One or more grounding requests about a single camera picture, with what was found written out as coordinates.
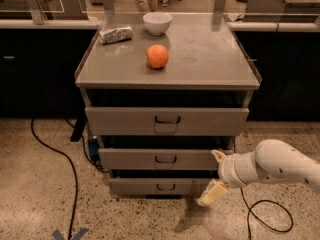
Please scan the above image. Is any silver foil snack bag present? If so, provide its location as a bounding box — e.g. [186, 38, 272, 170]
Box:
[99, 26, 133, 45]

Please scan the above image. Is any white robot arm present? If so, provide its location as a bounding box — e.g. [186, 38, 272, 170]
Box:
[198, 139, 320, 206]

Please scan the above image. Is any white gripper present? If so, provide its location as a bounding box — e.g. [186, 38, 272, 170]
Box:
[197, 150, 255, 207]

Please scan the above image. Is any grey bottom drawer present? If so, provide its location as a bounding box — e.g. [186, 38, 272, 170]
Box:
[108, 178, 210, 195]

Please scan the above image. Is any grey top drawer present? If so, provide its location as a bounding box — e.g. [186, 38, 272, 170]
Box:
[85, 107, 249, 136]

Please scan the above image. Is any blue power box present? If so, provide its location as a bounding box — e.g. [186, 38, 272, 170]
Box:
[88, 137, 99, 162]

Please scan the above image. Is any grey metal drawer cabinet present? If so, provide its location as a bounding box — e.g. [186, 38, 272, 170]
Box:
[74, 11, 263, 199]

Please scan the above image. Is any black cable left floor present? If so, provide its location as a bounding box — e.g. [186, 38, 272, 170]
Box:
[30, 118, 79, 240]

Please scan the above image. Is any blue tape floor marker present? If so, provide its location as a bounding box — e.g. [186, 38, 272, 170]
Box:
[52, 228, 89, 240]

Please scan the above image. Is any black cable floor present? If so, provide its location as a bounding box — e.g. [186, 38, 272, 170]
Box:
[239, 187, 295, 240]
[30, 118, 79, 240]

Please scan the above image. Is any orange fruit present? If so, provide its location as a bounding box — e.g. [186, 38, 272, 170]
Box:
[146, 45, 169, 68]

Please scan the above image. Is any black cable right floor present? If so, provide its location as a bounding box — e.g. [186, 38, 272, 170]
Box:
[239, 187, 295, 240]

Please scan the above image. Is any grey drawer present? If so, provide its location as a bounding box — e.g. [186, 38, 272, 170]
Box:
[98, 147, 234, 171]
[108, 178, 210, 195]
[85, 107, 249, 136]

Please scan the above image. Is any white ceramic bowl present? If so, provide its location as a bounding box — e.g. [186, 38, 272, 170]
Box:
[143, 12, 172, 35]

